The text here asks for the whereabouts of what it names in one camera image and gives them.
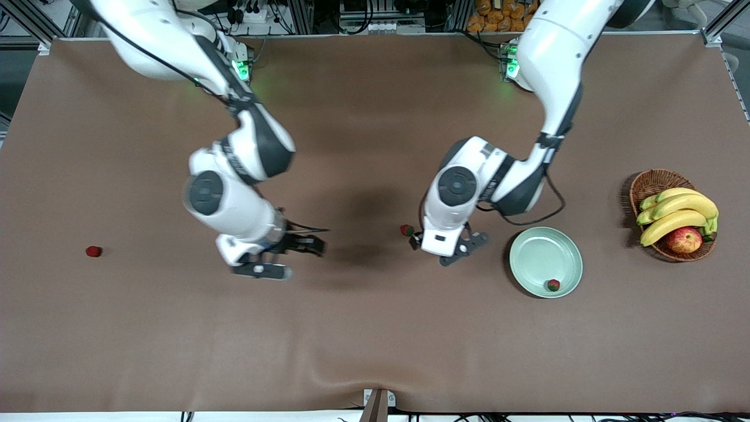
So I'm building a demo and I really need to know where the white terminal strip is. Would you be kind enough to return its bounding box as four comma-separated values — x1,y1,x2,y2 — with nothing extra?
339,21,427,34

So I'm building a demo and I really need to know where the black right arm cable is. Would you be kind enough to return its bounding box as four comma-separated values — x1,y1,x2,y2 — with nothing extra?
97,18,330,233

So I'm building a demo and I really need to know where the brown wicker basket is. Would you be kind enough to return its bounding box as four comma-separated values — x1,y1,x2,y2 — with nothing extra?
629,169,718,263

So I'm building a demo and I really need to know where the yellow banana bunch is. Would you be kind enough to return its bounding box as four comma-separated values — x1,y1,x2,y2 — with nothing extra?
636,188,720,247

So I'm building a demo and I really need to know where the light green round plate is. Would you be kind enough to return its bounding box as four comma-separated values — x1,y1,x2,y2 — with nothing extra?
509,226,584,299

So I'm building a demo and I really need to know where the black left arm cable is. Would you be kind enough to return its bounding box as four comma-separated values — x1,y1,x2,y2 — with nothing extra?
418,173,567,235

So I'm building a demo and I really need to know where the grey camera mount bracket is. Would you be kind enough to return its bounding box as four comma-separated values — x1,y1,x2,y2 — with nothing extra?
363,388,397,422

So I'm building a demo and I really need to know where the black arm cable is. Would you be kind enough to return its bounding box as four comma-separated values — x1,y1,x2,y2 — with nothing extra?
418,173,567,235
97,18,330,233

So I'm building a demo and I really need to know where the orange snack bag pile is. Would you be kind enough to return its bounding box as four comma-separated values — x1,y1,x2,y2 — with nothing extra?
467,0,537,33

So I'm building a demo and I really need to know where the aluminium frame profile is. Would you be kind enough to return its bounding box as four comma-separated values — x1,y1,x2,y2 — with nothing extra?
0,0,88,53
700,0,750,49

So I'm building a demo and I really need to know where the white power strip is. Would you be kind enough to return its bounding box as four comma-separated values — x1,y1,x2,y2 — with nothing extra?
226,0,276,25

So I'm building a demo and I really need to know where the red yellow apple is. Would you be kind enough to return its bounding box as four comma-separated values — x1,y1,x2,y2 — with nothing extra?
666,226,703,255

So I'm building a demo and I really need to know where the brown table cover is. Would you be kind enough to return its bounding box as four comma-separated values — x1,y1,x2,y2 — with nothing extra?
0,32,750,414

